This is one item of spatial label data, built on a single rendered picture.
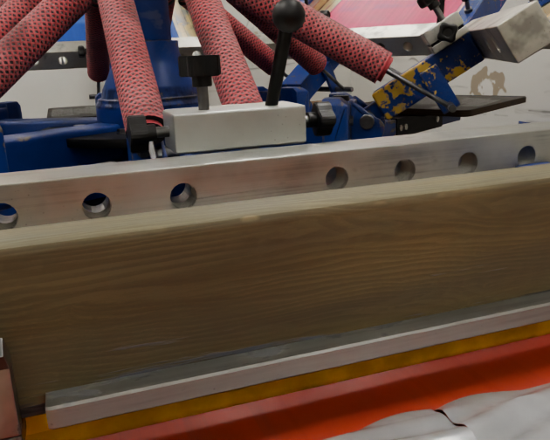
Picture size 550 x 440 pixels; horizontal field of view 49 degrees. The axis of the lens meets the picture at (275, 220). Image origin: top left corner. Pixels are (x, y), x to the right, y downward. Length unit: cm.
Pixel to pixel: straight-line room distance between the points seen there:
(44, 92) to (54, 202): 391
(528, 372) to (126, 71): 57
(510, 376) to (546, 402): 3
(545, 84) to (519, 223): 286
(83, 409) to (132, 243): 7
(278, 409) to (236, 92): 50
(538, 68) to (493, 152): 260
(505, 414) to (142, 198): 31
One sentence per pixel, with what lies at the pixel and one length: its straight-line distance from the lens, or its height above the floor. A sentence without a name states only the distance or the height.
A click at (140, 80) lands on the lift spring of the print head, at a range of 75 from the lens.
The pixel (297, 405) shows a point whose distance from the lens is 32.
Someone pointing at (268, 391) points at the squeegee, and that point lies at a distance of 31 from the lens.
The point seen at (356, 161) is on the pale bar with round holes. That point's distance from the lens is 54.
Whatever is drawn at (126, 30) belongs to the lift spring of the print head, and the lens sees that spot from 83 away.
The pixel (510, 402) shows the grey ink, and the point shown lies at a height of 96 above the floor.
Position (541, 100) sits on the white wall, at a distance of 320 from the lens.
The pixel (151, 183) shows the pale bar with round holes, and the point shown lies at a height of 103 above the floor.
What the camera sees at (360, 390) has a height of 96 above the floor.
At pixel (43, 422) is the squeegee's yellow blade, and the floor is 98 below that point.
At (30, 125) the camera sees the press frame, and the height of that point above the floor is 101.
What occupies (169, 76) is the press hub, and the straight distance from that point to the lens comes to 105.
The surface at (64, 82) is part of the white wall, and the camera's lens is 439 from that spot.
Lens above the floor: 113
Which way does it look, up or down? 16 degrees down
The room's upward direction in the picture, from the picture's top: 2 degrees counter-clockwise
